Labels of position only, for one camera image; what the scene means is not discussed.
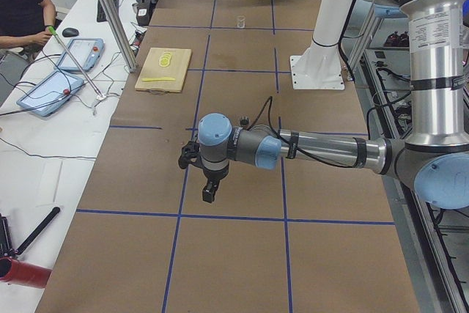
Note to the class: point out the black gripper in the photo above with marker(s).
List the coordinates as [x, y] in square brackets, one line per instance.
[213, 175]

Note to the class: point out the clear glass measuring cup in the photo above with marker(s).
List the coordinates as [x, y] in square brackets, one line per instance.
[240, 21]

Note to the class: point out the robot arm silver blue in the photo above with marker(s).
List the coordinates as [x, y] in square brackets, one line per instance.
[432, 161]

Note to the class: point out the yellow plastic knife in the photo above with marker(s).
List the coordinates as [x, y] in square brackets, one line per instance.
[162, 78]

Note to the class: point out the bamboo cutting board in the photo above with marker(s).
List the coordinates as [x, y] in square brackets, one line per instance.
[180, 59]

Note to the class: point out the blue teach pendant far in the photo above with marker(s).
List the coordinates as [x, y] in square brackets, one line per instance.
[87, 52]

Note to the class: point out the blue teach pendant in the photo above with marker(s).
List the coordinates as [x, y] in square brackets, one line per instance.
[51, 93]
[87, 52]

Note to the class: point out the blue teach pendant near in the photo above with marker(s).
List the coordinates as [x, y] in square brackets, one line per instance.
[51, 93]

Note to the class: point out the black computer mouse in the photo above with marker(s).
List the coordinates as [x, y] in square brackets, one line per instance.
[70, 32]

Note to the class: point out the red cylinder bottle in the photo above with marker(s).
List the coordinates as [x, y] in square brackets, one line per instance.
[14, 271]

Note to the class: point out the seated person black shirt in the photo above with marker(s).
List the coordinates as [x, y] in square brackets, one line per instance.
[26, 24]

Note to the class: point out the silver reacher stick green handle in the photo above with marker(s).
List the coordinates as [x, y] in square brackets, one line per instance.
[100, 95]

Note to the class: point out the black handle tool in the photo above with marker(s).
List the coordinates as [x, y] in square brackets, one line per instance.
[36, 232]

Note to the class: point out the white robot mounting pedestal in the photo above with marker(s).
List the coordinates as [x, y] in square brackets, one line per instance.
[319, 67]

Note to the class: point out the aluminium frame post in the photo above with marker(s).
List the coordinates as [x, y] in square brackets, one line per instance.
[118, 31]

